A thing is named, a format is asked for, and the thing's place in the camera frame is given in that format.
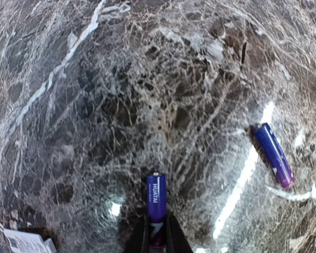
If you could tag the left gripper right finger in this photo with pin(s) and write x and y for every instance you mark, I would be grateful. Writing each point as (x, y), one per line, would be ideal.
(176, 241)

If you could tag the blue purple AAA battery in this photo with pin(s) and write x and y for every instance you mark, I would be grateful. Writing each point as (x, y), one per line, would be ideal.
(156, 208)

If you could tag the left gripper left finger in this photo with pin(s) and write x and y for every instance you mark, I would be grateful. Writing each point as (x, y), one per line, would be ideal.
(139, 239)

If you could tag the white remote control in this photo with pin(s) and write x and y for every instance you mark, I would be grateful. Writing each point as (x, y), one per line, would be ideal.
(24, 242)

